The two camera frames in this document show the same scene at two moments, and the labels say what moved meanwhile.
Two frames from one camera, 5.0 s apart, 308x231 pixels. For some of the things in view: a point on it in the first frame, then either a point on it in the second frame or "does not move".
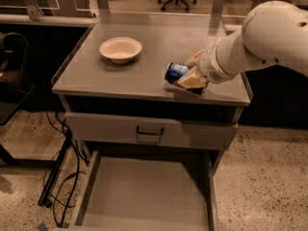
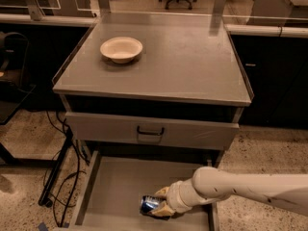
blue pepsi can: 175,70 to 148,203
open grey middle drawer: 163,190 does not move
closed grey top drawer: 152,131 does not move
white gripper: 210,65 to 173,196
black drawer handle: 149,133 does not move
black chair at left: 12,52 does not move
